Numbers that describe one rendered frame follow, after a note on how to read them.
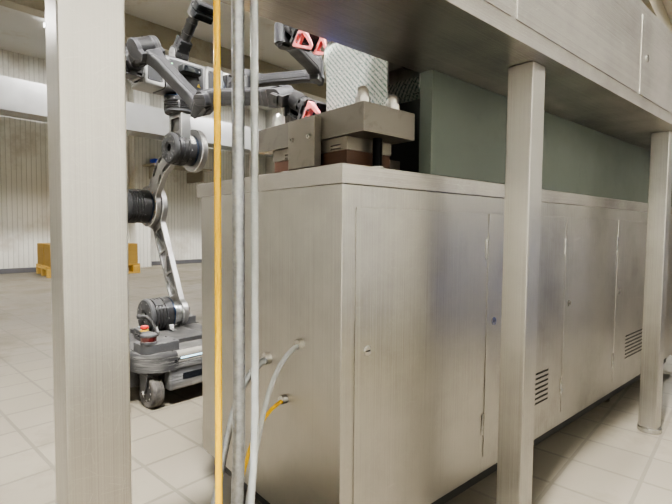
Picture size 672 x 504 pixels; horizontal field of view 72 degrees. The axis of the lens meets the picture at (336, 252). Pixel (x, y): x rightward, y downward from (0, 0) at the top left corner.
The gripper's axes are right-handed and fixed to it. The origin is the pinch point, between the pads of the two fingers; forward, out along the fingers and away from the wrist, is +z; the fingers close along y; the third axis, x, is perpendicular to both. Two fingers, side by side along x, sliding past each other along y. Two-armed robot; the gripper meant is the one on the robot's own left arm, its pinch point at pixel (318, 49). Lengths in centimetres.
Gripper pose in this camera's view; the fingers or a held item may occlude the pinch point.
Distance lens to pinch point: 160.3
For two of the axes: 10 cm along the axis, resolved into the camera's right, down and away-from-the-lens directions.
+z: 4.9, 6.7, -5.5
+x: 4.4, -7.4, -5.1
